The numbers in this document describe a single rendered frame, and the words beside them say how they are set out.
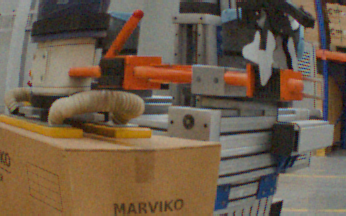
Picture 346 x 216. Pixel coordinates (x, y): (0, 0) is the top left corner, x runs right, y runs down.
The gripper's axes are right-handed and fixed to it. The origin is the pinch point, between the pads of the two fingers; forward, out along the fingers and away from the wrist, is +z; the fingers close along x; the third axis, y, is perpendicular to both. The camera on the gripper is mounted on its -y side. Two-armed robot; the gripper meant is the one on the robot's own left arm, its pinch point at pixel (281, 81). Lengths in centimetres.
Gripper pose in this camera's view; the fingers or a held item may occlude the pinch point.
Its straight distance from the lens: 114.0
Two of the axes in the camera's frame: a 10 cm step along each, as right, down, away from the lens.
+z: -0.4, 10.0, 0.4
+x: -7.0, 0.0, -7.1
